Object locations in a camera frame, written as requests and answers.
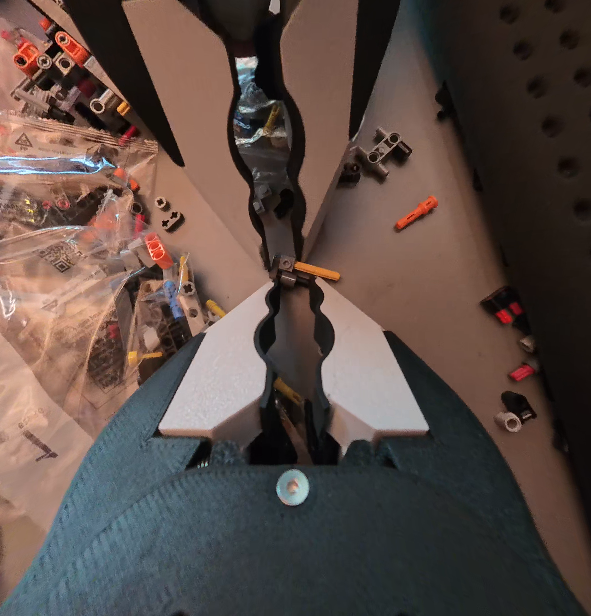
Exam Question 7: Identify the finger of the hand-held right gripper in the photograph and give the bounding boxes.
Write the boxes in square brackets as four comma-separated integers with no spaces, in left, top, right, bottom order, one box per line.
[122,0,272,270]
[253,0,359,258]

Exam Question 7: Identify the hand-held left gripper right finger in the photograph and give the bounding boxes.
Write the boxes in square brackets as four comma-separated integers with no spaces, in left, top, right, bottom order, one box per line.
[307,278,430,460]

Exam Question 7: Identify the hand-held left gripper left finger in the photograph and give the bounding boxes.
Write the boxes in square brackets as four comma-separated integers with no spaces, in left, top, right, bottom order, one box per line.
[158,280,277,458]

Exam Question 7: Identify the small grey lego assembly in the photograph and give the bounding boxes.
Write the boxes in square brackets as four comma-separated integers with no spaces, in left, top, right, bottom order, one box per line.
[271,254,342,292]

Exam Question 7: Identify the dark grey lego chassis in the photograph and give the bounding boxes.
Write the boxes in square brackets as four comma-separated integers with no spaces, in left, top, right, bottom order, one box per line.
[12,29,142,145]

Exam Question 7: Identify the grey double-hole lego connector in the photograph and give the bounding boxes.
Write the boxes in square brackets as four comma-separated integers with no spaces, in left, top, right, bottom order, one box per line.
[355,126,414,181]

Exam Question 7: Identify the heap of loose lego parts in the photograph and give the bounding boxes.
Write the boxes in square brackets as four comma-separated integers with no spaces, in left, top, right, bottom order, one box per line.
[127,255,306,455]

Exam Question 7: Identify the orange lego connector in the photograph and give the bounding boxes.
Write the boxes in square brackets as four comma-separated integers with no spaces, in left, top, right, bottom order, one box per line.
[144,232,175,270]

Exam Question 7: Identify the orange lego pin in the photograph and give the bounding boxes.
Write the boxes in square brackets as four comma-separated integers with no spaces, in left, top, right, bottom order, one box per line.
[395,195,439,231]

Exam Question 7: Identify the black lego piece, red pins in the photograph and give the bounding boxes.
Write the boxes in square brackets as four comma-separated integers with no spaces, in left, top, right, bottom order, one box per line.
[479,286,527,333]

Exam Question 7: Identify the pile of clear lego bags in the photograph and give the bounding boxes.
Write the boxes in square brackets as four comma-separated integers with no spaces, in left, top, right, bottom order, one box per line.
[0,10,209,602]

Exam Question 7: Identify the small zip bag of pins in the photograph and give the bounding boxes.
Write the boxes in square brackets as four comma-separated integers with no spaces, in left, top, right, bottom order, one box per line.
[233,55,293,193]

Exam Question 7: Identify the black connector with white pin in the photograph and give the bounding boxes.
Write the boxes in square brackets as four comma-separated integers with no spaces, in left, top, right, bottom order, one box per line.
[494,391,537,432]

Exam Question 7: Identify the black perforated pad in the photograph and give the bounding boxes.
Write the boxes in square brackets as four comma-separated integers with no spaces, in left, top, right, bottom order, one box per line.
[435,0,591,554]

